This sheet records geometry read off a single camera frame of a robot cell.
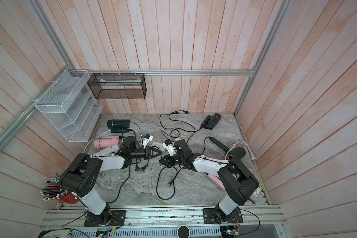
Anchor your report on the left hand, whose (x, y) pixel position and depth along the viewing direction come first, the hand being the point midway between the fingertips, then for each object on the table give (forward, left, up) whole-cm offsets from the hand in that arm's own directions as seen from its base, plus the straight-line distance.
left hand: (161, 155), depth 85 cm
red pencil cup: (-21, +51, +3) cm, 55 cm away
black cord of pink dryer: (-15, +23, -10) cm, 29 cm away
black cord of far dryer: (+28, -9, -10) cm, 31 cm away
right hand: (-2, 0, -3) cm, 3 cm away
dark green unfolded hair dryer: (+6, -48, -7) cm, 49 cm away
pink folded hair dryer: (+12, +37, -4) cm, 39 cm away
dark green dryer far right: (+32, -35, -6) cm, 48 cm away
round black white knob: (-36, -12, -5) cm, 39 cm away
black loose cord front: (-13, -6, -9) cm, 17 cm away
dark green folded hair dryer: (+27, +35, -6) cm, 45 cm away
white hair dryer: (+3, +33, -5) cm, 34 cm away
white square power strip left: (+10, +1, -8) cm, 13 cm away
